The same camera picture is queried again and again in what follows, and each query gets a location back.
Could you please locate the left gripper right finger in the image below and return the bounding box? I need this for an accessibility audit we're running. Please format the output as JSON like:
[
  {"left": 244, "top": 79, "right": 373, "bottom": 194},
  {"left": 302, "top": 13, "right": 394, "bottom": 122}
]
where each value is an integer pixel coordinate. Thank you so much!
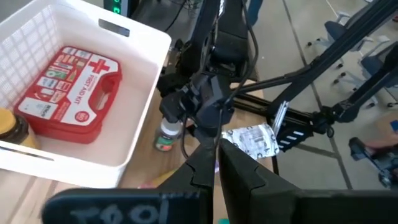
[{"left": 217, "top": 138, "right": 398, "bottom": 224}]

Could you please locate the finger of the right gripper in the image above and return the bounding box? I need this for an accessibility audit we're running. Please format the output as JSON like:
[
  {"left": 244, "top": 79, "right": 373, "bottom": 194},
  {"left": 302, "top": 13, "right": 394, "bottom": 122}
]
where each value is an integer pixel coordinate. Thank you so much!
[{"left": 160, "top": 92, "right": 187, "bottom": 124}]

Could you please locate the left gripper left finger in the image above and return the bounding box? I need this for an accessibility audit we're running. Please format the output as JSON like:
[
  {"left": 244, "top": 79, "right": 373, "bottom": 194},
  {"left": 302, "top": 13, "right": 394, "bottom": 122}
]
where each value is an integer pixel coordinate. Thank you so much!
[{"left": 42, "top": 139, "right": 216, "bottom": 224}]

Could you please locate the flower label supplement bottle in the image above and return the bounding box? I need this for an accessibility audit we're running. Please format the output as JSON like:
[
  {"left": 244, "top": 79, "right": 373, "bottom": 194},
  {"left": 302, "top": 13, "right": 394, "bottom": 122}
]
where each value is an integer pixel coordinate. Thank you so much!
[{"left": 154, "top": 118, "right": 184, "bottom": 152}]

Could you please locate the red first aid kit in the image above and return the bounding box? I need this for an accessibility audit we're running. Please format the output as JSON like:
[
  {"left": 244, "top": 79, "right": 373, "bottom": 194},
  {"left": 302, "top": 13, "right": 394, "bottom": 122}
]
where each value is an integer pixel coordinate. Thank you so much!
[{"left": 14, "top": 45, "right": 123, "bottom": 144}]

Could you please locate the brown bottle yellow cap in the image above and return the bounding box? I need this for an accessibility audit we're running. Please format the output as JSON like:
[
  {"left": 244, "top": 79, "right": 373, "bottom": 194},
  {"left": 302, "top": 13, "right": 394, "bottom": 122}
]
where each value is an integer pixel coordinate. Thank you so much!
[{"left": 0, "top": 108, "right": 40, "bottom": 149}]

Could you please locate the white perforated plastic basket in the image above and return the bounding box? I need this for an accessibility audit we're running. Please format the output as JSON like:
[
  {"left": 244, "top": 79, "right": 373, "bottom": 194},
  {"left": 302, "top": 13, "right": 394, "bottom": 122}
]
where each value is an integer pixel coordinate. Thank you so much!
[{"left": 0, "top": 0, "right": 172, "bottom": 189}]

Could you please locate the white printed foil packet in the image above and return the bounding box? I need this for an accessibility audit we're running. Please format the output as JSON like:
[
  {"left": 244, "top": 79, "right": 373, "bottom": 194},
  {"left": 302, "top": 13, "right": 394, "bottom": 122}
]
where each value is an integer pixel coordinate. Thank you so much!
[{"left": 221, "top": 123, "right": 280, "bottom": 161}]

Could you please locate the green digit display box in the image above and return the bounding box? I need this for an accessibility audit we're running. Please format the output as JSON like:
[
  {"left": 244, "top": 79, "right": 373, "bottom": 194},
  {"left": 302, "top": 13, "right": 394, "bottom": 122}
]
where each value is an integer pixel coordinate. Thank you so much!
[{"left": 102, "top": 0, "right": 141, "bottom": 18}]

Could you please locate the blue grey office chair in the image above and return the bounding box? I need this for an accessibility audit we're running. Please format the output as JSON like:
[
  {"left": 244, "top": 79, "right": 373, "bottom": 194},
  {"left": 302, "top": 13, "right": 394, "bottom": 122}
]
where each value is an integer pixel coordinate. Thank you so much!
[
  {"left": 306, "top": 11, "right": 385, "bottom": 70},
  {"left": 332, "top": 42, "right": 398, "bottom": 110}
]

